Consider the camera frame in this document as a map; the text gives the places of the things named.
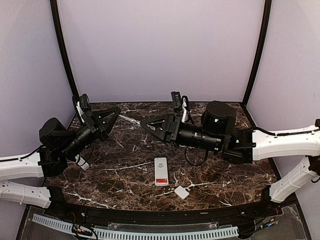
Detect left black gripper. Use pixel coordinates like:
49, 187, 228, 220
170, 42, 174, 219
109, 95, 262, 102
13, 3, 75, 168
60, 106, 122, 160

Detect white remote green buttons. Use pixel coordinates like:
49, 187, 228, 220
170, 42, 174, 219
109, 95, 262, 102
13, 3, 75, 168
154, 157, 169, 187

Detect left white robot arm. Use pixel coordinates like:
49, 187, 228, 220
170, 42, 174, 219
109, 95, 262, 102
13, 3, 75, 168
0, 107, 121, 218

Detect clear pen screwdriver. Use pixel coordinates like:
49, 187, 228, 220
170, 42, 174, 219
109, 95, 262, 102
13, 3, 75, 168
119, 114, 141, 126

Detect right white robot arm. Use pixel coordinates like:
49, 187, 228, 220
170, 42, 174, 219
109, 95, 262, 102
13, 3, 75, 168
140, 100, 320, 217

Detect white battery cover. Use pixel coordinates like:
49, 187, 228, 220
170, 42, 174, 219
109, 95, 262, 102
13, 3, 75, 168
174, 185, 190, 200

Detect white remote on left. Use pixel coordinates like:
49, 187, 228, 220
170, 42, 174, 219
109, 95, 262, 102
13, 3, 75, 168
75, 154, 90, 171

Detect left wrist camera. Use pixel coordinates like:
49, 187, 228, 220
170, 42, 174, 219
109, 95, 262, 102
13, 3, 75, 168
72, 93, 92, 124

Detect white slotted cable duct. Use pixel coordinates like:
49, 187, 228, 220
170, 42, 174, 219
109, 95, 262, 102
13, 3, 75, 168
32, 213, 239, 240

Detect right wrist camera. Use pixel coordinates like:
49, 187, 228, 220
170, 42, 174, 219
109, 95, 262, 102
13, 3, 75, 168
170, 91, 195, 125

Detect right black frame post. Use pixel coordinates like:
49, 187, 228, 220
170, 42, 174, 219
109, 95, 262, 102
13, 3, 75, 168
241, 0, 272, 108

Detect black frame post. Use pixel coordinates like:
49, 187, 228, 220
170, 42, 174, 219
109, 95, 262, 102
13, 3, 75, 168
241, 0, 272, 108
49, 0, 80, 107

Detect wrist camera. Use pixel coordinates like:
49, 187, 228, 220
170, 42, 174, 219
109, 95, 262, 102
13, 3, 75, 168
170, 91, 195, 125
72, 93, 92, 124

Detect left black frame post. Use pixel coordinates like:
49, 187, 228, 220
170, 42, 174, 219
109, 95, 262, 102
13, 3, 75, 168
49, 0, 80, 107

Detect black front table rail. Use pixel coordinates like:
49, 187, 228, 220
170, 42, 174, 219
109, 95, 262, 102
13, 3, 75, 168
45, 202, 281, 226

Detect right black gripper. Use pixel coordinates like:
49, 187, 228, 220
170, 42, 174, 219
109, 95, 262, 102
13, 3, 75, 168
140, 112, 223, 152

